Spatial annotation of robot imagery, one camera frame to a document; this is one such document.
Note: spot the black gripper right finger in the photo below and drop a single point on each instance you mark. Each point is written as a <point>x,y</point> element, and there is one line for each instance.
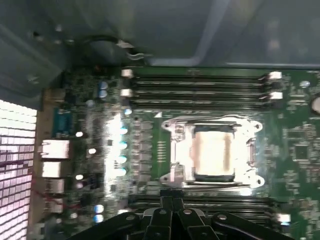
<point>190,230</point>

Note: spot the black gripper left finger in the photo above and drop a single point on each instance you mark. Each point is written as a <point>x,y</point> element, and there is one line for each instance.
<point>162,225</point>

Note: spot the silver CPU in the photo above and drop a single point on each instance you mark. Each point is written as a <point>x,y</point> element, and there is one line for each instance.
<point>212,152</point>

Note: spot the thin metal locking lever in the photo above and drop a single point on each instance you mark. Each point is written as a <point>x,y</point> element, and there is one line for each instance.
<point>215,185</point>
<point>212,117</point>

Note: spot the CPU socket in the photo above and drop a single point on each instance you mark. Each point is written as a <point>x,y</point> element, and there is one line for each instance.
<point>215,178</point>

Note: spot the black RAM slot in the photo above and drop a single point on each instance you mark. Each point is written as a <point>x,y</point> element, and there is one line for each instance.
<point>260,196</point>
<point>250,215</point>
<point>200,78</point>
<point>250,205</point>
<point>200,95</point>
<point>200,103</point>
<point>200,87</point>

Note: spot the green motherboard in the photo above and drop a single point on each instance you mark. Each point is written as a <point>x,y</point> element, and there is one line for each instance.
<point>287,175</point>

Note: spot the silver port block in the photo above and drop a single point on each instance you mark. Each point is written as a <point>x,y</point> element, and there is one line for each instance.
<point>53,170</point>
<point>55,149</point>
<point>54,186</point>

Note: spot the blue port connector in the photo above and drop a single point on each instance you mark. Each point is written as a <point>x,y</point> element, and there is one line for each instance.
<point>62,122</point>

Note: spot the round coin cell battery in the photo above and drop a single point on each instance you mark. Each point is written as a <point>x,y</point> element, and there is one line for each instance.
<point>316,105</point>

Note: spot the black and silver PC case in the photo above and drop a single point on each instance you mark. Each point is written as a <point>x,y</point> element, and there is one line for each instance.
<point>150,25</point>

